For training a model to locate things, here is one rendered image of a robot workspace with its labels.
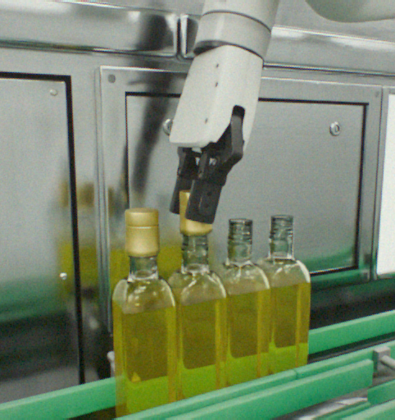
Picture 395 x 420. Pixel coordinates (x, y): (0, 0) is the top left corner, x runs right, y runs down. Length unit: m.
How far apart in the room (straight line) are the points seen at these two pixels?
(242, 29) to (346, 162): 0.37
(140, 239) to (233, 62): 0.19
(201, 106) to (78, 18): 0.21
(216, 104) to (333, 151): 0.36
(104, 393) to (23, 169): 0.28
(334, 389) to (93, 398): 0.28
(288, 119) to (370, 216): 0.24
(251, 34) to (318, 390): 0.39
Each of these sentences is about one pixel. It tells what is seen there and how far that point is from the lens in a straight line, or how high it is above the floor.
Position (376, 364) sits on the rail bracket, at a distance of 0.63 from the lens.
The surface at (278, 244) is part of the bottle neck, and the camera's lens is 0.52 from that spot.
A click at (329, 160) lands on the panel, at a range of 0.73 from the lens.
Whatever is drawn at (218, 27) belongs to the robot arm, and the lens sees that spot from 0.45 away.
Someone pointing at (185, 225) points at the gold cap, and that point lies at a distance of 0.45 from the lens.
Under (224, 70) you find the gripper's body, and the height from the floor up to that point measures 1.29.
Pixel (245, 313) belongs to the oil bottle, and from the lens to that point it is 0.50.
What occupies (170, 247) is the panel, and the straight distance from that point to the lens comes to 0.60.
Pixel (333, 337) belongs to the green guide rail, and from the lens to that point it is 0.68.
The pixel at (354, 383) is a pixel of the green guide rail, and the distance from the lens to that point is 0.59.
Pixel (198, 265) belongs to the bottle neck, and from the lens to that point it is 0.46.
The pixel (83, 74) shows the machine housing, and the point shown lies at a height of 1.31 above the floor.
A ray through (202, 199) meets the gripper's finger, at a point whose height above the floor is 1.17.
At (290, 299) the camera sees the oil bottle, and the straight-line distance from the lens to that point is 0.53.
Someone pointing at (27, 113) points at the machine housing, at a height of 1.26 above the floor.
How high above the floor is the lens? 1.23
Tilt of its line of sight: 9 degrees down
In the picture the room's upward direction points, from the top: straight up
